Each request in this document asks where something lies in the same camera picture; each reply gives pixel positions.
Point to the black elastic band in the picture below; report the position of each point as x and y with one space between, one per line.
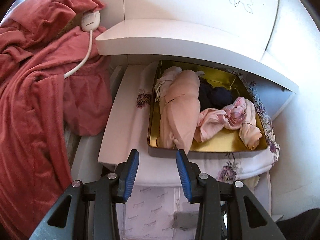
170 101

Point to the black socks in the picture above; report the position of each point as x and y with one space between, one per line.
205 95

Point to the white mattress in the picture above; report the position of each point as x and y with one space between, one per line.
72 145

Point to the beige cloth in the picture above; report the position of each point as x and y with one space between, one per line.
251 183

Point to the white floral cloth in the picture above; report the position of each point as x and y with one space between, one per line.
225 167

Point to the pink cloth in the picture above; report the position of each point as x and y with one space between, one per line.
215 122

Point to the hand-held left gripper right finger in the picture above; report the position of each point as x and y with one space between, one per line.
183 177

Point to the peach cloth bundle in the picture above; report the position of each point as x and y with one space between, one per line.
180 110

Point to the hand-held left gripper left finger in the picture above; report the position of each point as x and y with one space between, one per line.
130 172

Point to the white nightstand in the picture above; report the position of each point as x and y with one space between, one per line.
175 37

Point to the white floral headboard panel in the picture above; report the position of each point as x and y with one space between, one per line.
175 0

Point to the person's right leg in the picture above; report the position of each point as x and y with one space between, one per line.
300 230

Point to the gold tin box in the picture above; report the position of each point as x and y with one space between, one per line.
217 140

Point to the red blanket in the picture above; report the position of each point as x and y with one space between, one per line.
32 92

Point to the white printed paper sheet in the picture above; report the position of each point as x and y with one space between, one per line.
147 210

